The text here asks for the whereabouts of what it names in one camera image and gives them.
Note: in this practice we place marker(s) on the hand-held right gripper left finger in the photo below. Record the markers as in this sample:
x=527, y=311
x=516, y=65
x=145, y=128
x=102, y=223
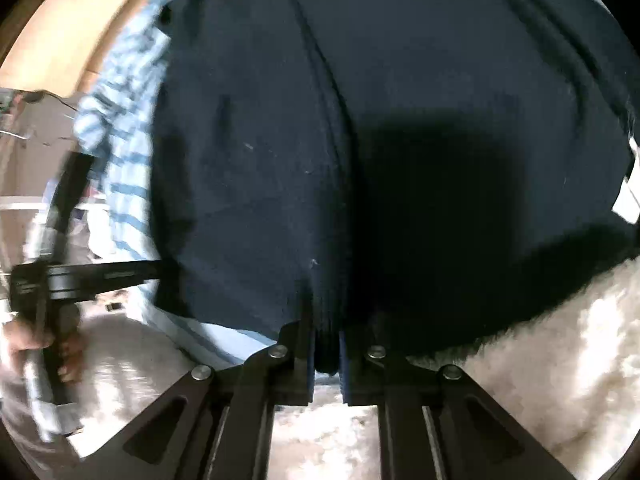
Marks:
x=312, y=360

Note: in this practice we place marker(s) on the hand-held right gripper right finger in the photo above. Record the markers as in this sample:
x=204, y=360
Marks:
x=344, y=365

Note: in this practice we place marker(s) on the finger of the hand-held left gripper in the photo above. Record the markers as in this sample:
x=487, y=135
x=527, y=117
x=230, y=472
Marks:
x=130, y=275

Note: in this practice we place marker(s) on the navy blue collared shirt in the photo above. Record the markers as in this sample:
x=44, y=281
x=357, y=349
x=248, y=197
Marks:
x=350, y=135

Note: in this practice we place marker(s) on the person's left hand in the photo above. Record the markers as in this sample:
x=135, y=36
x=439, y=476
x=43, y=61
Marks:
x=25, y=340

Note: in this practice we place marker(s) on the light blue striped hoodie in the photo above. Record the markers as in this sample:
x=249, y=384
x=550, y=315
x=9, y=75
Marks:
x=125, y=110

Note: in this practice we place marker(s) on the white fluffy pajama top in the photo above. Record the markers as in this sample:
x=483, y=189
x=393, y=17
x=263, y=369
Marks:
x=575, y=360

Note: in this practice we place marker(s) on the wooden headboard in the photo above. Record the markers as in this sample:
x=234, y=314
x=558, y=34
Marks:
x=65, y=35

